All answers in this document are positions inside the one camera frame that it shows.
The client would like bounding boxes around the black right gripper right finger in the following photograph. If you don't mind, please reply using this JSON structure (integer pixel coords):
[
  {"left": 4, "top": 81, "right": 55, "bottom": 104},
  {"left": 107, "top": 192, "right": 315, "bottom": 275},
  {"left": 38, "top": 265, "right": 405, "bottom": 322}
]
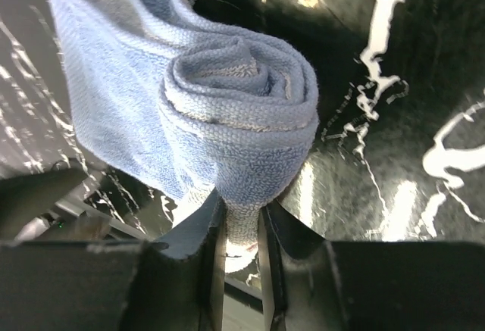
[{"left": 258, "top": 202, "right": 484, "bottom": 330}]

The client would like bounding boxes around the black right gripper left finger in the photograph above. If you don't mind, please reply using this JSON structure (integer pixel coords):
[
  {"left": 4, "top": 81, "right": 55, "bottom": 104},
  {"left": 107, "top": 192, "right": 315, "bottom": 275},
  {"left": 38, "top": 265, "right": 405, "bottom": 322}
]
[{"left": 1, "top": 192, "right": 225, "bottom": 330}]

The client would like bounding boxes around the light blue towel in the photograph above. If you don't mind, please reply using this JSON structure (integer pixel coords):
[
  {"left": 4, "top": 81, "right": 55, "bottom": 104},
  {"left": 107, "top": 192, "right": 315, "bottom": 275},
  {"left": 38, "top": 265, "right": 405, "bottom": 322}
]
[{"left": 48, "top": 0, "right": 318, "bottom": 273}]

